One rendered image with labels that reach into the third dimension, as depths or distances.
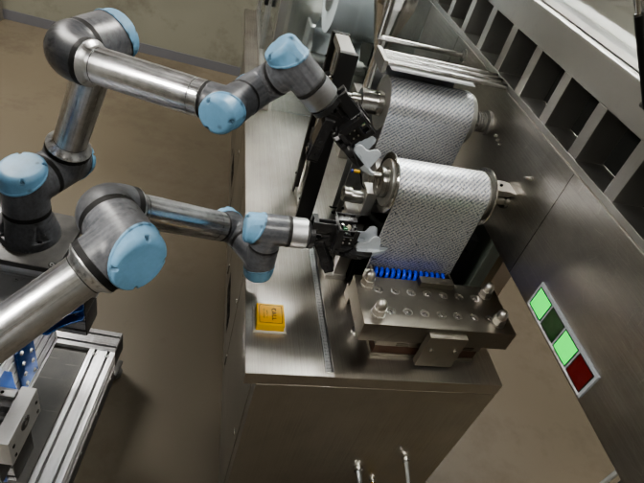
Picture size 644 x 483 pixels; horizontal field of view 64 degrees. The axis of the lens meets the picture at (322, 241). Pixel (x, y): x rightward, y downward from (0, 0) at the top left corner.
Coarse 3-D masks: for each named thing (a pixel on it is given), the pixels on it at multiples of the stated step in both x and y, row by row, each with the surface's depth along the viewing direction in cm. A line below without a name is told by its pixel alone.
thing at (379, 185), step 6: (378, 168) 127; (384, 168) 123; (384, 174) 122; (390, 174) 123; (378, 180) 126; (384, 180) 122; (378, 186) 126; (384, 186) 122; (378, 192) 125; (384, 192) 123
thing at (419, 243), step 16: (384, 224) 127; (400, 224) 127; (416, 224) 128; (432, 224) 128; (448, 224) 129; (464, 224) 129; (384, 240) 130; (400, 240) 130; (416, 240) 131; (432, 240) 132; (448, 240) 132; (464, 240) 133; (384, 256) 134; (400, 256) 134; (416, 256) 135; (432, 256) 136; (448, 256) 136; (448, 272) 140
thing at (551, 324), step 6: (552, 312) 111; (546, 318) 113; (552, 318) 111; (558, 318) 110; (546, 324) 113; (552, 324) 111; (558, 324) 109; (546, 330) 113; (552, 330) 111; (558, 330) 109; (552, 336) 111
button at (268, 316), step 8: (256, 304) 130; (264, 304) 131; (272, 304) 132; (256, 312) 129; (264, 312) 129; (272, 312) 129; (280, 312) 130; (256, 320) 127; (264, 320) 127; (272, 320) 127; (280, 320) 128; (256, 328) 127; (264, 328) 127; (272, 328) 127; (280, 328) 127
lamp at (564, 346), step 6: (564, 336) 107; (558, 342) 109; (564, 342) 107; (570, 342) 105; (558, 348) 109; (564, 348) 107; (570, 348) 105; (576, 348) 104; (558, 354) 108; (564, 354) 106; (570, 354) 105; (564, 360) 106
